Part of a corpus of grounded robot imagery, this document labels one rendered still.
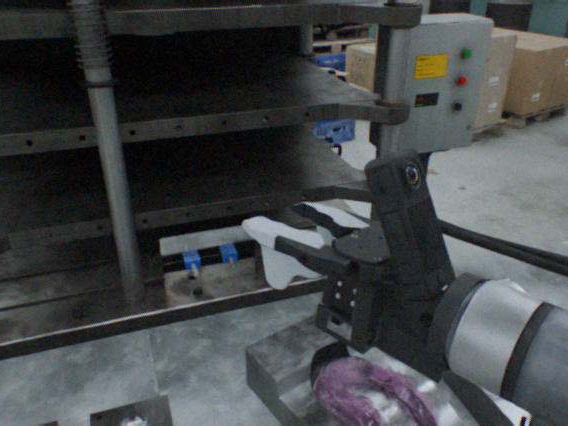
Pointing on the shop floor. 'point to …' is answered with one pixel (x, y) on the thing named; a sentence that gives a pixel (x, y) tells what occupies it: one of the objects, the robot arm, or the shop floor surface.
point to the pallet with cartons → (541, 77)
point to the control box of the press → (439, 82)
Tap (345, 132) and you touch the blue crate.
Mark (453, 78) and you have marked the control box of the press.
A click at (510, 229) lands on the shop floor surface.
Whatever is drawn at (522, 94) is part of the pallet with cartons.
